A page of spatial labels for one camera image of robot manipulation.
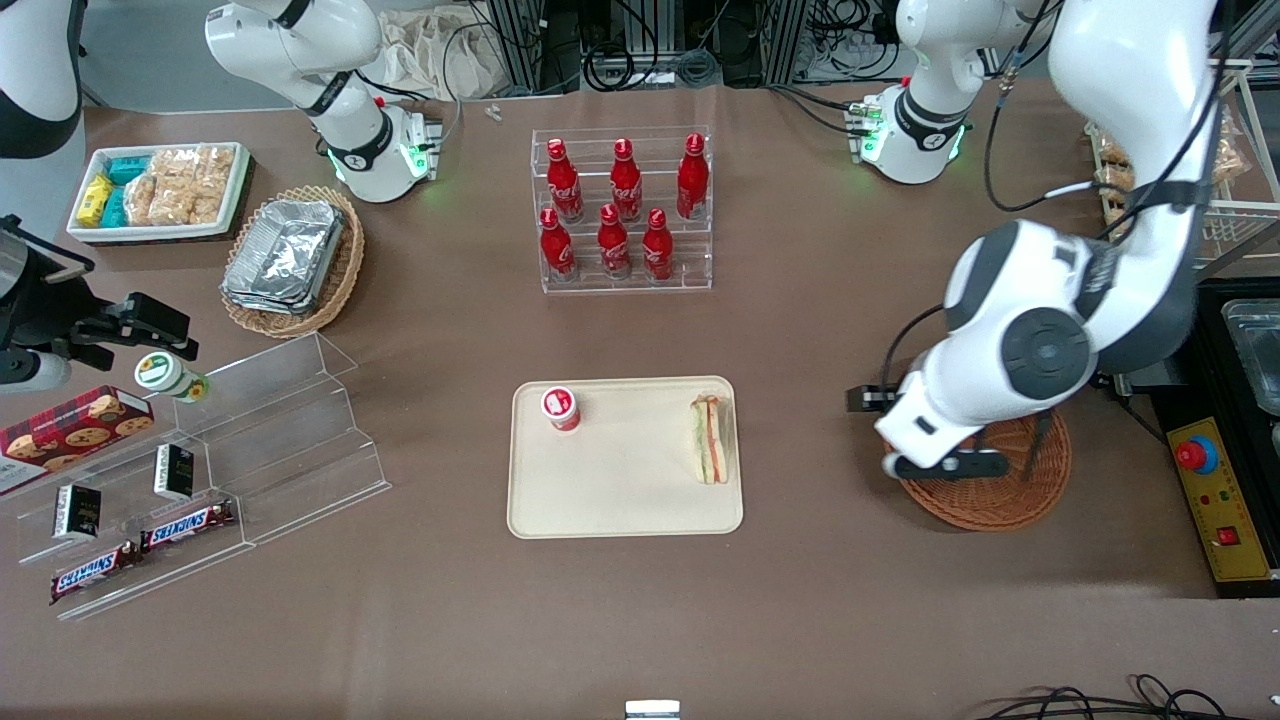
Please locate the red emergency stop button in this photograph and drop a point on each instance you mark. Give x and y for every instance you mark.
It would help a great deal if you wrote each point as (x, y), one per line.
(1197, 456)

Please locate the yellow snack packet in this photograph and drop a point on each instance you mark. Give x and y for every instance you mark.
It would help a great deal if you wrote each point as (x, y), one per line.
(95, 200)

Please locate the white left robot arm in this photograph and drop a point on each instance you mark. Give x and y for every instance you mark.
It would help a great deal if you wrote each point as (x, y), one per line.
(1130, 80)

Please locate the aluminium profile post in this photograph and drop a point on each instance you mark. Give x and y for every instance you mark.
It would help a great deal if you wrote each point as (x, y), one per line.
(515, 45)
(785, 40)

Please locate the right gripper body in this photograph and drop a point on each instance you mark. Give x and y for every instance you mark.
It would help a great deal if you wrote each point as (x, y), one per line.
(40, 305)

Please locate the clear bag of crackers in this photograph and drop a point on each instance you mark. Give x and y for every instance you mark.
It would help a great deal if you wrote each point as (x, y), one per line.
(145, 200)
(215, 180)
(175, 185)

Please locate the triangular sandwich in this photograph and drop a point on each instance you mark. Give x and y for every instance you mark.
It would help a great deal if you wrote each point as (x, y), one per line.
(710, 440)

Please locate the green lidded cup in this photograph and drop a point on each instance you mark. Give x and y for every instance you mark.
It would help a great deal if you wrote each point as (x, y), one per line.
(165, 375)

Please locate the oval tan wicker basket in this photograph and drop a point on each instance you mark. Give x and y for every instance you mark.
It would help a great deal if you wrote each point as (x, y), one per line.
(345, 270)

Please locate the white cloth bag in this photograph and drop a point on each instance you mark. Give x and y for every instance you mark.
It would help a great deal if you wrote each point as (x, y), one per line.
(430, 55)

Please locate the red cola bottle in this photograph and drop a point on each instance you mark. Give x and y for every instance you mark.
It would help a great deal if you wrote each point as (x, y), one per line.
(556, 248)
(613, 245)
(564, 185)
(657, 250)
(692, 180)
(626, 185)

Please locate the yellow control box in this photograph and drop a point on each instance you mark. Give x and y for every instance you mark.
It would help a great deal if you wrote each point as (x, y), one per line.
(1235, 500)

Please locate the clear acrylic bottle rack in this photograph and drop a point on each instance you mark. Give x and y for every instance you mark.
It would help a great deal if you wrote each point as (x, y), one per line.
(690, 255)

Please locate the red lidded cup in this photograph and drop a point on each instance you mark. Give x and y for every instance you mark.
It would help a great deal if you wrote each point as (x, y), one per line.
(560, 408)

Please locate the clear bag of fried snacks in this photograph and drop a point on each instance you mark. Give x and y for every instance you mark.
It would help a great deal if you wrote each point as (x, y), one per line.
(1230, 150)
(1112, 160)

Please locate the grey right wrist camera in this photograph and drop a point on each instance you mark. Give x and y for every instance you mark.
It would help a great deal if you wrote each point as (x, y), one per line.
(35, 372)

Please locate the snickers bar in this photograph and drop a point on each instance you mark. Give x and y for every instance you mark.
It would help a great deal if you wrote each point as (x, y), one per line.
(188, 526)
(95, 572)

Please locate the steel container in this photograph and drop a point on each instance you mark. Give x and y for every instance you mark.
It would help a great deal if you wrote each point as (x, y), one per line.
(1255, 350)

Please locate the round brown wicker basket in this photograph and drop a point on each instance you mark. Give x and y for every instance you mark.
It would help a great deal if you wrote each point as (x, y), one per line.
(1000, 500)

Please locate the white rectangular snack tray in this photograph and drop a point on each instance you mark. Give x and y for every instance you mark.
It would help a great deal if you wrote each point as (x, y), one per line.
(150, 233)

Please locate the clear acrylic stepped shelf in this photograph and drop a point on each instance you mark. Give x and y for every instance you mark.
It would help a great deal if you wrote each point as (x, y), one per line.
(130, 520)
(300, 440)

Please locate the red cookie box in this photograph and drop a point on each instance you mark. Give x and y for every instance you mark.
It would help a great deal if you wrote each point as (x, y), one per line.
(70, 430)

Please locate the beige plastic tray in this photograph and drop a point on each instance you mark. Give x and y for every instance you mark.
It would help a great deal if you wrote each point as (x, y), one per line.
(620, 480)

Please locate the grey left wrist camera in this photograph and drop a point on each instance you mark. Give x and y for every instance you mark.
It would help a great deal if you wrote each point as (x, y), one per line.
(960, 465)

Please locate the small black box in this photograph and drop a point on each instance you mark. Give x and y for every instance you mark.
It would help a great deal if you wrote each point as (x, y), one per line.
(174, 472)
(77, 513)

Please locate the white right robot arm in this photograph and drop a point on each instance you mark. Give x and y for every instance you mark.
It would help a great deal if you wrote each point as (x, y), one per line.
(350, 130)

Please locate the black side cart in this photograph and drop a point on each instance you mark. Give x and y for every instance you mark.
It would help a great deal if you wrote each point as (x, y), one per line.
(1200, 400)

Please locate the teal snack packet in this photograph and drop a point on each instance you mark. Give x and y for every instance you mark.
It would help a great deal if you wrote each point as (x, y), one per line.
(128, 169)
(115, 208)

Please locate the aluminium foil container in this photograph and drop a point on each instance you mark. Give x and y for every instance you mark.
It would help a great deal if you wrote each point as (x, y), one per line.
(285, 250)
(270, 304)

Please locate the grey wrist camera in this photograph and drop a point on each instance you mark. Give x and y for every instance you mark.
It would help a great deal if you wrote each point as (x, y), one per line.
(35, 372)
(960, 465)

